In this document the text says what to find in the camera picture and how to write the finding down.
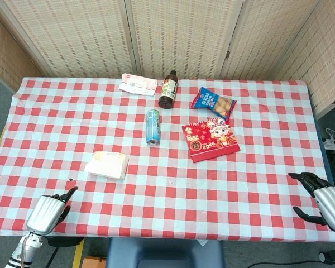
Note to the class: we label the red white checkered tablecloth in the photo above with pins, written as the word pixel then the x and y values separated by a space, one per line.
pixel 167 195

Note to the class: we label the blue drink can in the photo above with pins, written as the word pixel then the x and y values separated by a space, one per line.
pixel 153 127

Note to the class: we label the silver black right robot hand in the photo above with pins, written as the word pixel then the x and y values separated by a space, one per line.
pixel 330 203

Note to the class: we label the brown glass bottle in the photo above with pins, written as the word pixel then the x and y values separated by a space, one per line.
pixel 168 92

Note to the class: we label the orange box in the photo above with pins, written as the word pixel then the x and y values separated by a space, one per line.
pixel 94 263

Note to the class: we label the pink wet wipes pack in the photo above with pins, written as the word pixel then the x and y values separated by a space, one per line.
pixel 138 84

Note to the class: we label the red 2026 desk calendar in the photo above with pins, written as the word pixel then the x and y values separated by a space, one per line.
pixel 210 139

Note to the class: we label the blue snack bag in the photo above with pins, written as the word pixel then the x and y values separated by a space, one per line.
pixel 212 102

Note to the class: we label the black stand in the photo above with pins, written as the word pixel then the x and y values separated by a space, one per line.
pixel 330 257

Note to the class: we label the woven folding screen panel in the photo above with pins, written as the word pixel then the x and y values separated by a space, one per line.
pixel 184 36
pixel 324 64
pixel 265 42
pixel 8 50
pixel 72 36

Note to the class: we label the blue padded chair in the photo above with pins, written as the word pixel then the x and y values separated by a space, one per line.
pixel 164 252

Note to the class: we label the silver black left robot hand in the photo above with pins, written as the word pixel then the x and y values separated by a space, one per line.
pixel 46 212

